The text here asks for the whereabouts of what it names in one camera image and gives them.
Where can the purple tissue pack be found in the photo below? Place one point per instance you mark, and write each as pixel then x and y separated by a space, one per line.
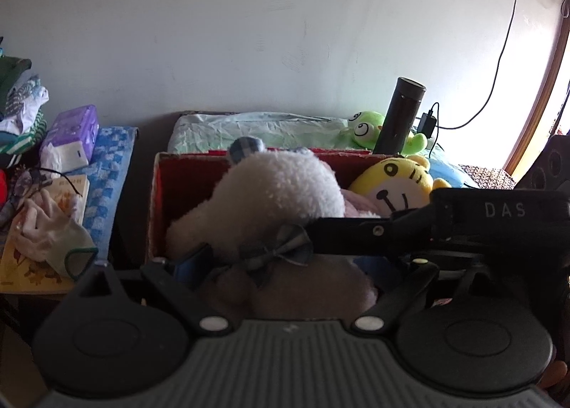
pixel 73 130

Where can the red cardboard box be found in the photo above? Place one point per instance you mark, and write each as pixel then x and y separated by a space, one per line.
pixel 187 185

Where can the pink plush bear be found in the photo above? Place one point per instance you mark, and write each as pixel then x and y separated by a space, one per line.
pixel 356 206

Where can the pile of clothes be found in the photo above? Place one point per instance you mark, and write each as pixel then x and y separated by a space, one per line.
pixel 18 110

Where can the white plush bear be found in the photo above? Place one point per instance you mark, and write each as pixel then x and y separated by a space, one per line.
pixel 276 185

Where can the black thermos bottle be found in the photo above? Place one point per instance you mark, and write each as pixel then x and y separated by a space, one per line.
pixel 398 118

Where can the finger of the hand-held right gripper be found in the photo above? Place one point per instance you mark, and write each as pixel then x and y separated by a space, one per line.
pixel 356 234

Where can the black charger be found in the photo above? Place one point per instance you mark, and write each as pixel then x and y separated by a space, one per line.
pixel 426 124

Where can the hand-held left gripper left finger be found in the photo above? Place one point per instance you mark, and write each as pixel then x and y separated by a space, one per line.
pixel 191 266

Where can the blue checkered cloth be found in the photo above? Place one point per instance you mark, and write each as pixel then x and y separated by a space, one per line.
pixel 111 158

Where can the blue round plate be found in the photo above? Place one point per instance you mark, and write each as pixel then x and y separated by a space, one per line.
pixel 449 170

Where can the green plush frog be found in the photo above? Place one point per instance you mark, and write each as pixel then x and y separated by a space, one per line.
pixel 363 132

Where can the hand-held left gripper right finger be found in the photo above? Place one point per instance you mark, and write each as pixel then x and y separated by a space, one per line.
pixel 400 293

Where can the yellow picture book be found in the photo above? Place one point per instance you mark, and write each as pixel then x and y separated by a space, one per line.
pixel 26 270

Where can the yellow plush tiger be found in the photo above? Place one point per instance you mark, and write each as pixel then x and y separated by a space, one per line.
pixel 392 185

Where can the white glove green cuff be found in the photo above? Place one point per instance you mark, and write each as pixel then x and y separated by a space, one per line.
pixel 53 236

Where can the wooden door frame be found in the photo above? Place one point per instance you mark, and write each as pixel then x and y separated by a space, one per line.
pixel 541 110

